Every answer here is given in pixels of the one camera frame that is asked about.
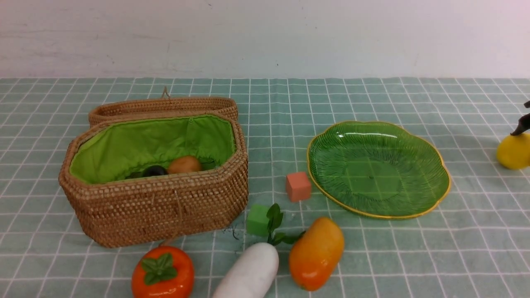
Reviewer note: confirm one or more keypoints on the orange foam cube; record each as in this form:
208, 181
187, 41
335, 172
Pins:
298, 186

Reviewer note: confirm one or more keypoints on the woven rattan basket green lining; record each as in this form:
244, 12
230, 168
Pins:
102, 177

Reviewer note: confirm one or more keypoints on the yellow lemon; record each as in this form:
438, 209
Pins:
513, 152

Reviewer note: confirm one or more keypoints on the dark purple eggplant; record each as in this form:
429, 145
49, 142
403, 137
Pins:
154, 171

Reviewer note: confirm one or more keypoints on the green foam cube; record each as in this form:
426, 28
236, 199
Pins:
257, 220

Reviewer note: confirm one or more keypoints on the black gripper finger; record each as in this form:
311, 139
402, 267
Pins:
523, 125

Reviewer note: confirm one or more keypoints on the green glass leaf plate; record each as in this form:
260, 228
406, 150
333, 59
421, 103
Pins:
377, 169

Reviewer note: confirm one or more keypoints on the orange persimmon green leaf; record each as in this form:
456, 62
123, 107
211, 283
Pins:
163, 272

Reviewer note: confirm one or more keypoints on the white radish with leaves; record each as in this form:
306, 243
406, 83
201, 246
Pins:
253, 273

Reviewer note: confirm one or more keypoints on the orange yellow mango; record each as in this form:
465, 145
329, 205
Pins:
314, 257

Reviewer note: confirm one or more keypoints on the brown potato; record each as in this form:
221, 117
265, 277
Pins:
184, 164

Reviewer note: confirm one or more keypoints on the woven rattan basket lid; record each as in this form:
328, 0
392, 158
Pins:
164, 104

